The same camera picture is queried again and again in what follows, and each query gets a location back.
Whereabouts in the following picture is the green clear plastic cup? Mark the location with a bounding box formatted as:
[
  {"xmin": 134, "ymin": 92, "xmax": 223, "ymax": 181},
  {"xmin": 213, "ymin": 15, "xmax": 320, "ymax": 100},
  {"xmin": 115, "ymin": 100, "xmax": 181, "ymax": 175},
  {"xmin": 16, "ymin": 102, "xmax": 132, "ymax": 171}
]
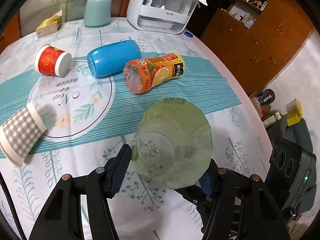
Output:
[{"xmin": 131, "ymin": 98, "xmax": 213, "ymax": 190}]

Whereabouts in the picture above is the grey checked paper cup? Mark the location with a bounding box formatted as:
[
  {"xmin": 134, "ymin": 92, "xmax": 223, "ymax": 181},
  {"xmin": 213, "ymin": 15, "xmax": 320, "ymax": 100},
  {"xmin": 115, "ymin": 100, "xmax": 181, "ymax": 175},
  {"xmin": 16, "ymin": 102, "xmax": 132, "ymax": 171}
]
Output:
[{"xmin": 1, "ymin": 103, "xmax": 47, "ymax": 167}]

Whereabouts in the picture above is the blue plastic cup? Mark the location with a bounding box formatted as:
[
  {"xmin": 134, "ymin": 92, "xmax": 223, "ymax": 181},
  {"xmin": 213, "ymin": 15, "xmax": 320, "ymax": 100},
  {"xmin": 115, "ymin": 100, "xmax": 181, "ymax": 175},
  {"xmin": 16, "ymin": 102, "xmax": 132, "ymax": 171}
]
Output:
[{"xmin": 87, "ymin": 40, "xmax": 141, "ymax": 77}]

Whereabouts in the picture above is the red white paper cup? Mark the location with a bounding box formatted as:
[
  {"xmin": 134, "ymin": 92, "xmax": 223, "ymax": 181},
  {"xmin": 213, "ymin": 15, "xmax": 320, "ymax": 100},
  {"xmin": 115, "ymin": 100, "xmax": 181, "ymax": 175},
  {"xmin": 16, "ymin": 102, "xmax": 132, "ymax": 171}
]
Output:
[{"xmin": 33, "ymin": 44, "xmax": 72, "ymax": 77}]

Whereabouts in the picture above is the orange juice bottle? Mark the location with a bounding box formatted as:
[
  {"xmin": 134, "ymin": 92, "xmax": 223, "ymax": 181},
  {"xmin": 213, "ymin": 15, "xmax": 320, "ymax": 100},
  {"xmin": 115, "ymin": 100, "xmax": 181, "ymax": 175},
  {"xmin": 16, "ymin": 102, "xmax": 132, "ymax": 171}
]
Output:
[{"xmin": 123, "ymin": 53, "xmax": 185, "ymax": 94}]

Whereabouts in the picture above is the leaf patterned tablecloth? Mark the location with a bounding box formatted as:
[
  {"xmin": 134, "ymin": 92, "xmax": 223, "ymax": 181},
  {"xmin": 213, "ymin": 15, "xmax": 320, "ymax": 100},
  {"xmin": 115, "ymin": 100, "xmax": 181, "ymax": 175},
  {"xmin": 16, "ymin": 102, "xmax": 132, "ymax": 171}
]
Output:
[{"xmin": 1, "ymin": 18, "xmax": 271, "ymax": 235}]

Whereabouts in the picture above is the brown wooden cabinet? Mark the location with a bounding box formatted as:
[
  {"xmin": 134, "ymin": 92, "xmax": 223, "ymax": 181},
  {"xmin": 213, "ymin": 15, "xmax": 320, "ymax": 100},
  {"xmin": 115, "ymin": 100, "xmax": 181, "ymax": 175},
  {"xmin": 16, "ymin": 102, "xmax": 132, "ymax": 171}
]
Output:
[{"xmin": 200, "ymin": 0, "xmax": 314, "ymax": 94}]

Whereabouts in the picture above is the blue bottle cap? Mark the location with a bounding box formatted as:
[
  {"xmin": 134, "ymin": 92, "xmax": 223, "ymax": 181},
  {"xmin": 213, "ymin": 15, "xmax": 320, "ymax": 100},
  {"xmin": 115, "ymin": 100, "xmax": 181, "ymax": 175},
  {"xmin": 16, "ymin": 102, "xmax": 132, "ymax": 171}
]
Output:
[{"xmin": 184, "ymin": 31, "xmax": 193, "ymax": 37}]

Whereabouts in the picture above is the white desktop organiser appliance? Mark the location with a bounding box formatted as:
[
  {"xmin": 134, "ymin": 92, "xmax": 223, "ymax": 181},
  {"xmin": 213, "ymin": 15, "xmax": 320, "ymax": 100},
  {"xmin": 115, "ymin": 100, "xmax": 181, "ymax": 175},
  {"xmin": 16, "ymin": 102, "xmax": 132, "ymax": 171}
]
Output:
[{"xmin": 126, "ymin": 0, "xmax": 200, "ymax": 34}]

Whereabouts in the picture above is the yellow tissue box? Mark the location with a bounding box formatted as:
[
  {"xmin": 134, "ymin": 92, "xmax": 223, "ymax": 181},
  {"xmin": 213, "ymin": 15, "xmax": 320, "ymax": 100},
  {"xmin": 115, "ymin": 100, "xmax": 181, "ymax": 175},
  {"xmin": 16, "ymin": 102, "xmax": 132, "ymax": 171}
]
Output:
[{"xmin": 36, "ymin": 10, "xmax": 63, "ymax": 38}]

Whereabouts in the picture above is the light teal ceramic canister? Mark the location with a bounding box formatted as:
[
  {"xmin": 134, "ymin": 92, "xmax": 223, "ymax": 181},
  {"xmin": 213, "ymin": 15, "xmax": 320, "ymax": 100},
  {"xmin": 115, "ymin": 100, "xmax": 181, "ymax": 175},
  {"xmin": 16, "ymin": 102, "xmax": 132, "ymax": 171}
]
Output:
[{"xmin": 84, "ymin": 0, "xmax": 112, "ymax": 28}]

